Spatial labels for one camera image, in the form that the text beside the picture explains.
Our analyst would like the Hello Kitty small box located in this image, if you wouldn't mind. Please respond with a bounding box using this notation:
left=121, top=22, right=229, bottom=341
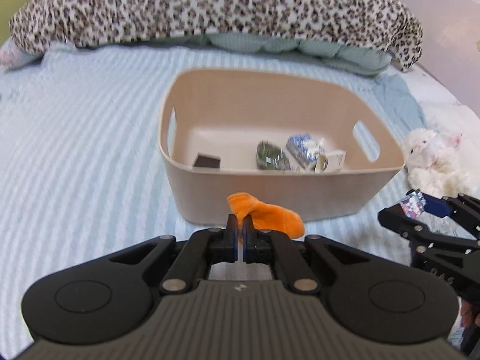
left=400, top=189, right=426, bottom=219

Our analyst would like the orange sock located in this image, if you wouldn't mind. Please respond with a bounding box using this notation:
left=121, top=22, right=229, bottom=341
left=227, top=193, right=305, bottom=240

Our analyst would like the white rectangular box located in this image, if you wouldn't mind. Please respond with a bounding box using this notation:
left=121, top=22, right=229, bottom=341
left=315, top=150, right=346, bottom=173

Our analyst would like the green patterned pouch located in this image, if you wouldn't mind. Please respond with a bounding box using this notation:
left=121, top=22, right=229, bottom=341
left=256, top=141, right=291, bottom=172

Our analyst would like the blue white tissue pack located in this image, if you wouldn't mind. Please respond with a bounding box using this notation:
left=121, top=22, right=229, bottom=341
left=286, top=133, right=328, bottom=172

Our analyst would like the white plush toy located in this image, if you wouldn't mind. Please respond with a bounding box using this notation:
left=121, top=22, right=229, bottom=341
left=403, top=127, right=479, bottom=198

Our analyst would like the small black card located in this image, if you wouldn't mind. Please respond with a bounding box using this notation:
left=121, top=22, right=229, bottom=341
left=193, top=153, right=221, bottom=169

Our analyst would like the beige plastic storage bin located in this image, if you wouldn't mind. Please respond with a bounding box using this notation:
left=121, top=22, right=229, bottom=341
left=159, top=68, right=404, bottom=224

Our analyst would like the blue striped bed sheet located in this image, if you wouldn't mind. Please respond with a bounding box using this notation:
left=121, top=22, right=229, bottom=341
left=1, top=46, right=425, bottom=359

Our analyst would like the teal quilted comforter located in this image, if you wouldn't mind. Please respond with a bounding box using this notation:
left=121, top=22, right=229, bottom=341
left=149, top=31, right=393, bottom=77

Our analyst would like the leopard print blanket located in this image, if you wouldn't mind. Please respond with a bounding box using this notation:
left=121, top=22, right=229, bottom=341
left=9, top=0, right=423, bottom=70

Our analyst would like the light pink pillow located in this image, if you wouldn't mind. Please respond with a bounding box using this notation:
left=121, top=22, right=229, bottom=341
left=0, top=38, right=41, bottom=72

